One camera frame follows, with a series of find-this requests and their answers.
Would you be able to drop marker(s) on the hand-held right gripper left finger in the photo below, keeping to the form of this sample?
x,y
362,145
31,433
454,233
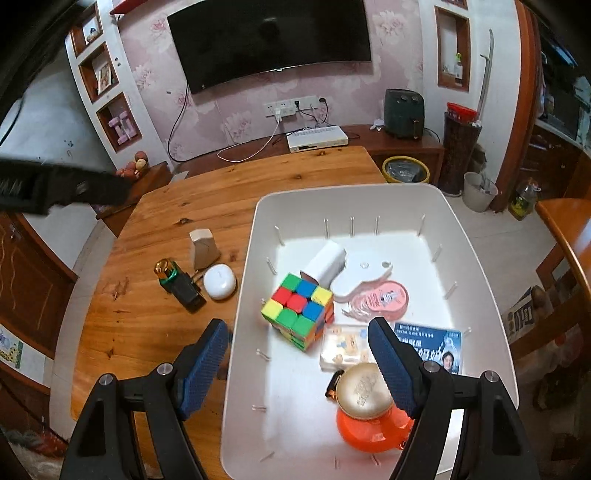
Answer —
x,y
205,364

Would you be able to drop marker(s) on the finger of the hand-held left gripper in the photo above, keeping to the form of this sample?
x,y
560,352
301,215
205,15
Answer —
x,y
92,189

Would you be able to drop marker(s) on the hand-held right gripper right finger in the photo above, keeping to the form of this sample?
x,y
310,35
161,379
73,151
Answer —
x,y
392,364

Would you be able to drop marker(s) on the gold round compact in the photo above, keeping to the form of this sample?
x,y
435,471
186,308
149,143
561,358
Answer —
x,y
360,392

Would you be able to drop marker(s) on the blue printed card box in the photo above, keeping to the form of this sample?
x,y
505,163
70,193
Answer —
x,y
438,341

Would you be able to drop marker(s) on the clear box of small figures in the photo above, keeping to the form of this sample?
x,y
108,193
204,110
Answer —
x,y
341,346

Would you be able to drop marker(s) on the pink tape dispenser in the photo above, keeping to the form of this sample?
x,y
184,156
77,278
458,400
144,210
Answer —
x,y
383,300

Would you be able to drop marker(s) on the orange plastic toy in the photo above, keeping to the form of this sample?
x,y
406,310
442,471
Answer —
x,y
364,434

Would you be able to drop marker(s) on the white curved plastic piece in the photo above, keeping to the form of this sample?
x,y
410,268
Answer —
x,y
364,272

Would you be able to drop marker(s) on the white plastic bin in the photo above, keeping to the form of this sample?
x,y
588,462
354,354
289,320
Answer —
x,y
415,263

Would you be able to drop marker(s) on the multicoloured puzzle cube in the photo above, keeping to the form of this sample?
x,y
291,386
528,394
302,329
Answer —
x,y
295,307

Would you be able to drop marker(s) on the white carton box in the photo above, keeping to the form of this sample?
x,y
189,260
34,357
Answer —
x,y
325,263

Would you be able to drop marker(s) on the peach plush toys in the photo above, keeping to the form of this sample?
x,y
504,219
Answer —
x,y
136,166

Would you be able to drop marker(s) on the low wooden cabinet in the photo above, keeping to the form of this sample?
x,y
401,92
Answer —
x,y
147,184

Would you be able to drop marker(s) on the pink dumbbells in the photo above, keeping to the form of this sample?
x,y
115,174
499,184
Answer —
x,y
121,127

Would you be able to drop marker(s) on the black lighter with gold-green top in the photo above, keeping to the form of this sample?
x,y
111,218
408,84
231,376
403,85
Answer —
x,y
187,293

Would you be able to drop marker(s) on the white oval earbud case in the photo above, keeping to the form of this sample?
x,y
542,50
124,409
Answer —
x,y
220,282

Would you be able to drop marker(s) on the wooden table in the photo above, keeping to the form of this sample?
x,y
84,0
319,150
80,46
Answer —
x,y
184,207

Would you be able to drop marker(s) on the brown wooden door cabinet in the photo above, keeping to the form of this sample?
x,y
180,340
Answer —
x,y
32,286

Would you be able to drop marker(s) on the framed picture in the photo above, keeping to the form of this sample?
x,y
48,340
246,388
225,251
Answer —
x,y
104,76

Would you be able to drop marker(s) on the beige small carton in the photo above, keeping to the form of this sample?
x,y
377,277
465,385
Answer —
x,y
203,249

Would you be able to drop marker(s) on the printed cardboard box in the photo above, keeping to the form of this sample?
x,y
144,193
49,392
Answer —
x,y
526,316

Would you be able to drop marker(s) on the small blue ornament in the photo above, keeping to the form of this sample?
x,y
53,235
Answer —
x,y
93,34

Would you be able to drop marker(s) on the colourful sticker sheet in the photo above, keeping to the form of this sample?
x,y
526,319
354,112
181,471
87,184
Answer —
x,y
10,346

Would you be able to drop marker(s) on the dark bundle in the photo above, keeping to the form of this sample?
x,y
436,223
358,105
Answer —
x,y
558,387

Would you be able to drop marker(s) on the white plastic bucket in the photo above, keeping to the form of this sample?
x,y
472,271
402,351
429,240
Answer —
x,y
480,194

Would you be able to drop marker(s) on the yellow trash bin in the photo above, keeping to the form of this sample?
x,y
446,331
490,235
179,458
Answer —
x,y
406,170

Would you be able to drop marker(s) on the shaggy grey rug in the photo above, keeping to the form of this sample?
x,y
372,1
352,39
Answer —
x,y
27,457

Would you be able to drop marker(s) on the yellow cooking oil bottle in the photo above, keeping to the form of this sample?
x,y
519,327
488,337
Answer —
x,y
522,201

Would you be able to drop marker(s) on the wooden television cabinet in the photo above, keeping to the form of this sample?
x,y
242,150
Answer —
x,y
397,148

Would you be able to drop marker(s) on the dark tall stand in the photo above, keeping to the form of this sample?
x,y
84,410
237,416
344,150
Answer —
x,y
457,157

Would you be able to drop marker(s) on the wooden chair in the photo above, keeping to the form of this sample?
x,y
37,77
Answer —
x,y
568,226

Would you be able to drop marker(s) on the black flat television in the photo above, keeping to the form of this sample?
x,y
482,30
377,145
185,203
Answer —
x,y
268,41

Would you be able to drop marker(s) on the white set-top box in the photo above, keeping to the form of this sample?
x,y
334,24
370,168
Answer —
x,y
317,137

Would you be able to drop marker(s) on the dark green air fryer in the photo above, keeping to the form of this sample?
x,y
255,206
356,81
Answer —
x,y
404,113

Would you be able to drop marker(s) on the wooden kitchen cabinet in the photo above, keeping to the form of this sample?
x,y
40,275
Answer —
x,y
554,161

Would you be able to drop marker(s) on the red lidded container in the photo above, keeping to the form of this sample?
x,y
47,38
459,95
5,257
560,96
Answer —
x,y
461,111

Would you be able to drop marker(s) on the small white bottle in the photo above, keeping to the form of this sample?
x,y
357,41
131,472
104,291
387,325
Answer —
x,y
458,67

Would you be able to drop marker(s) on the white wall shelf unit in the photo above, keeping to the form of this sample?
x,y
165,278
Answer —
x,y
129,69

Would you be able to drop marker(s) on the white wall outlet strip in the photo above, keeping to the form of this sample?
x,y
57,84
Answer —
x,y
286,107

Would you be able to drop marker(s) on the wooden door frame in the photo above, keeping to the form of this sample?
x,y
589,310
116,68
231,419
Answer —
x,y
526,92

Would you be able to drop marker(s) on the brown wall niche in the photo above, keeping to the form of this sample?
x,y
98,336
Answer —
x,y
451,41

